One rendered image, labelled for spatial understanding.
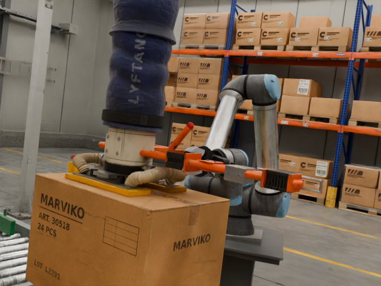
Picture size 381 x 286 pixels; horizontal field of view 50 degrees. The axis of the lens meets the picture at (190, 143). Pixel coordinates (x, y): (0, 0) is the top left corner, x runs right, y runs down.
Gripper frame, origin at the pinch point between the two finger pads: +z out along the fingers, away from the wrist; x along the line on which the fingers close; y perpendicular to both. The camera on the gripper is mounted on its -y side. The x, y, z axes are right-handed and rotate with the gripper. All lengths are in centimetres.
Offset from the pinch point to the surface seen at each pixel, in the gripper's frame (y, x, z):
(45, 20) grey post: 342, 104, -160
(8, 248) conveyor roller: 118, -66, -11
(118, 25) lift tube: 28, 42, 11
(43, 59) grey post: 342, 60, -162
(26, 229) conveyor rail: 132, -61, -29
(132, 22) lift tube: 22.2, 42.9, 10.1
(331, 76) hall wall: 246, 153, -831
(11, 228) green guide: 134, -60, -21
